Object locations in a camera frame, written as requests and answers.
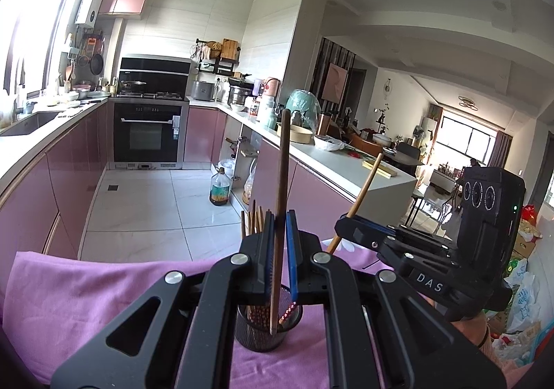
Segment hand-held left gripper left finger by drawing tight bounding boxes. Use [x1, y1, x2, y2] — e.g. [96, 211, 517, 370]
[51, 209, 278, 389]

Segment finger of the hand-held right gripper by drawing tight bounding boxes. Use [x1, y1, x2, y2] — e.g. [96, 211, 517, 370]
[352, 216, 455, 245]
[334, 218, 405, 262]

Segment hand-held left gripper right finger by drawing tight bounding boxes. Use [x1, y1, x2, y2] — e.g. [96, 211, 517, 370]
[285, 209, 507, 389]

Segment light wooden chopstick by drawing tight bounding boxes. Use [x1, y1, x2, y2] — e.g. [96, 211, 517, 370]
[325, 153, 385, 255]

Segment bunch of wooden chopsticks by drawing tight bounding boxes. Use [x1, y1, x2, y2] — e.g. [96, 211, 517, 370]
[240, 198, 301, 331]

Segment black mesh holder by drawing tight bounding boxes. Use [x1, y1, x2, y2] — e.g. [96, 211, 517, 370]
[236, 283, 304, 353]

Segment dark brown chopstick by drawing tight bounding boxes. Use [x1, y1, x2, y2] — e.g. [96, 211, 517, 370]
[269, 109, 292, 334]

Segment person's right hand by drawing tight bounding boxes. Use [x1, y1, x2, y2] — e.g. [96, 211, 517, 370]
[450, 313, 490, 348]

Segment cardboard box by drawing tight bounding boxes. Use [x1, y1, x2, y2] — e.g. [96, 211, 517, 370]
[513, 233, 539, 260]

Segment yellow flat box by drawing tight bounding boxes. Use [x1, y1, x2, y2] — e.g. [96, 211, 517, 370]
[361, 161, 398, 178]

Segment pink peninsula cabinets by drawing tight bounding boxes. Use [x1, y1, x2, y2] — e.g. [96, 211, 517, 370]
[184, 105, 418, 238]

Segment brown curtain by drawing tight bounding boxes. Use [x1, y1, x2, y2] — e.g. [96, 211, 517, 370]
[491, 131, 513, 167]

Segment white plastic bag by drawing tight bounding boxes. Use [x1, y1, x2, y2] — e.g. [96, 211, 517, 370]
[502, 259, 546, 333]

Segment living room window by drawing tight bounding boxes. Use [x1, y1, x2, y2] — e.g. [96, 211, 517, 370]
[437, 109, 498, 165]

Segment cooking oil bottle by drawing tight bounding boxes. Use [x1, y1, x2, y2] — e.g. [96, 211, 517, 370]
[210, 167, 231, 207]

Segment white bowl in plastic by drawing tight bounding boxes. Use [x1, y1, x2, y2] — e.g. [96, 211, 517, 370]
[314, 135, 346, 151]

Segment beige round basin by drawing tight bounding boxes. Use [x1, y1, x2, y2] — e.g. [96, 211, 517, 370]
[289, 126, 313, 144]

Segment steel stock pot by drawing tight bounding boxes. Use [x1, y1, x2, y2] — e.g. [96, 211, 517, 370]
[228, 86, 252, 106]

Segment pink floral tablecloth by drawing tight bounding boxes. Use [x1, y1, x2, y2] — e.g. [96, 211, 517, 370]
[2, 248, 390, 389]

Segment black built-in oven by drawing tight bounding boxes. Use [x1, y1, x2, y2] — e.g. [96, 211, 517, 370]
[113, 103, 183, 165]

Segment silver rice cooker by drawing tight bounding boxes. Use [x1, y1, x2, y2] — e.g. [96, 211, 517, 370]
[191, 81, 216, 101]

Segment pink base cabinets with sink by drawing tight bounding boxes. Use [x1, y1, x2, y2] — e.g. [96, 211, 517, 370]
[0, 101, 114, 262]

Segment black range hood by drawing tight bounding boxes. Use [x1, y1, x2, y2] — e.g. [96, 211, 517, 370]
[118, 55, 192, 100]

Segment steel sink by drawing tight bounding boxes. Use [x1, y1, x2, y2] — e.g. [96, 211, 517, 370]
[0, 111, 63, 136]

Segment white water heater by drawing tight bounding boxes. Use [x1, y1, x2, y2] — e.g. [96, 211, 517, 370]
[75, 0, 108, 28]

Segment kitchen window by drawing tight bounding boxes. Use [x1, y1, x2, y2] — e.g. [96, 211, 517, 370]
[0, 0, 91, 113]

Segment brown wall picture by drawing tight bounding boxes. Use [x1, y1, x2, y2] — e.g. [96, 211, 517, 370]
[324, 62, 348, 104]

